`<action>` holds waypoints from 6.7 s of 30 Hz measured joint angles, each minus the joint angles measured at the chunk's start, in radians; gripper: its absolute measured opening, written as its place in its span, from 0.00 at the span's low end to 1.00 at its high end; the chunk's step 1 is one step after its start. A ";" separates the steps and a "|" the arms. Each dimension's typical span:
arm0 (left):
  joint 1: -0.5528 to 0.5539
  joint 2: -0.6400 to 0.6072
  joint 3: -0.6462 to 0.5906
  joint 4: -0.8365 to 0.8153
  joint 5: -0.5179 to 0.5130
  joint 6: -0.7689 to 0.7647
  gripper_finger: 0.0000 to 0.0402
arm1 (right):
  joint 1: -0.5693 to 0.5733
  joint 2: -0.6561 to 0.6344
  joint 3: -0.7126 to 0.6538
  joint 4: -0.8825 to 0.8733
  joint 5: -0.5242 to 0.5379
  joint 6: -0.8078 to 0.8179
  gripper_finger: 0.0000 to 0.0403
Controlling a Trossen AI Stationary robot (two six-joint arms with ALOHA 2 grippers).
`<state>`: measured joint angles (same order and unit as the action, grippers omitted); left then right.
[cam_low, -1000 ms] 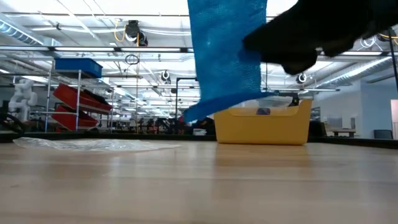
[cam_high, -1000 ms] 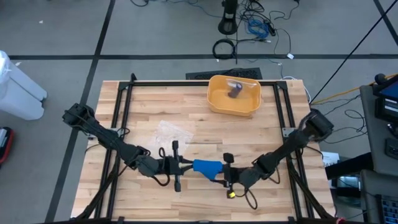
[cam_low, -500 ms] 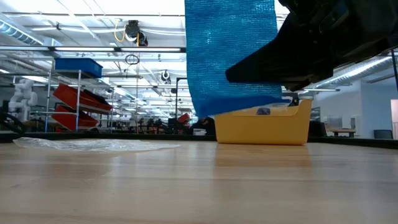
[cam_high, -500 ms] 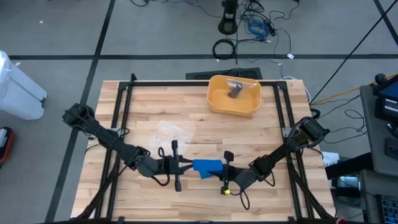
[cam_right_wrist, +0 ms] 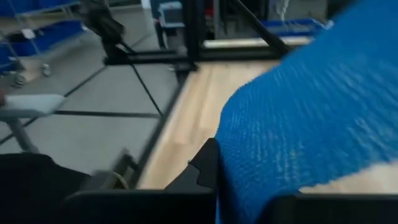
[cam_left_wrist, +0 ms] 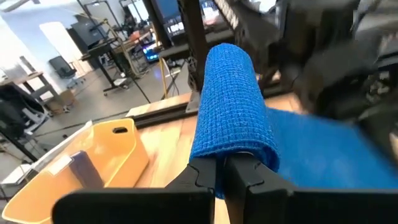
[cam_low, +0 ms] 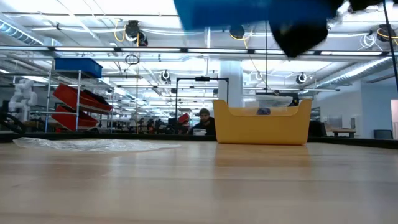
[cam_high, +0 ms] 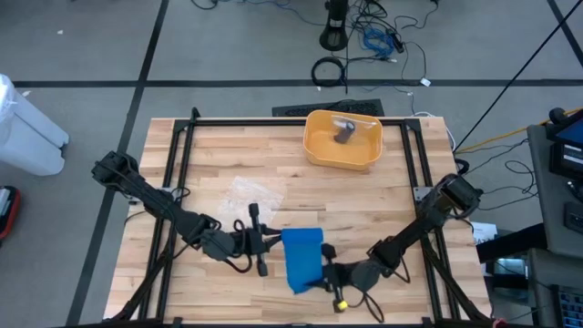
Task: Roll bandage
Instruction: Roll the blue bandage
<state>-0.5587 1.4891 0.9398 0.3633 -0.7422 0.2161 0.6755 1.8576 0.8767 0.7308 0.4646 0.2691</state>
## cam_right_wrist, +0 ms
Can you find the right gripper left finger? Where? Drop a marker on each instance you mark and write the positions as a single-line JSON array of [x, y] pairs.
[[140, 207]]

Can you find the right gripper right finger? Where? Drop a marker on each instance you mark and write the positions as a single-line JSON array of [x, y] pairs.
[[335, 210]]

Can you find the bright blue elastic bandage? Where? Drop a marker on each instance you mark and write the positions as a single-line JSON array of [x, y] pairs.
[[295, 109]]

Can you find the black bulky object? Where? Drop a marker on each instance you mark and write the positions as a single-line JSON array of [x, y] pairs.
[[31, 186]]

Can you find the white stool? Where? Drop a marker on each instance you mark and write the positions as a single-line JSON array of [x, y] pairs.
[[31, 104]]

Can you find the black tripod stand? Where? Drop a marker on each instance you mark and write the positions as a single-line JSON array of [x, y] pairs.
[[102, 25]]

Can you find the blue flat tray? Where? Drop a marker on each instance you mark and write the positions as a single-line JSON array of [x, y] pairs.
[[292, 26]]

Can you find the blue bin rack on wheels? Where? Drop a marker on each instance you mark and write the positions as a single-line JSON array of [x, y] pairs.
[[46, 37]]

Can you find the light blue box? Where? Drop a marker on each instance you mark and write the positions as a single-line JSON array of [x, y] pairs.
[[171, 15]]

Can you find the black aluminium table frame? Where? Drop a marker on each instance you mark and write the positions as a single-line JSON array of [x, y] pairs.
[[194, 31]]

